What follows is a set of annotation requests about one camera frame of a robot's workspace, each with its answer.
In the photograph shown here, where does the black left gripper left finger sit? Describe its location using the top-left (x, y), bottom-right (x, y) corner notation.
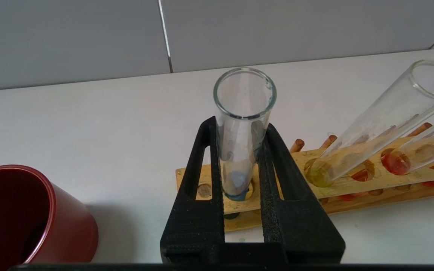
top-left (160, 116), bottom-right (226, 264)

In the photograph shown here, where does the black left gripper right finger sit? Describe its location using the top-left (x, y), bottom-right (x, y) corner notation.
top-left (258, 123), bottom-right (346, 264)

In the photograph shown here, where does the blue pigment test tube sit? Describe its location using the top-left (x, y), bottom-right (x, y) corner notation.
top-left (213, 68), bottom-right (277, 201)

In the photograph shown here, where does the yellow pigment test tube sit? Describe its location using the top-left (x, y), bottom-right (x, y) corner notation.
top-left (307, 60), bottom-right (434, 188)

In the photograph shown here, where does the wooden test tube rack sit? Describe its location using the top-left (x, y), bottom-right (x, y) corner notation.
top-left (176, 123), bottom-right (434, 232)

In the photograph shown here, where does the orange pigment test tube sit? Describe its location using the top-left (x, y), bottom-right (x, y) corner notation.
top-left (381, 113), bottom-right (434, 176)

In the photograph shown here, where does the red plastic cup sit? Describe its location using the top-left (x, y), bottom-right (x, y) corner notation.
top-left (0, 165), bottom-right (99, 271)

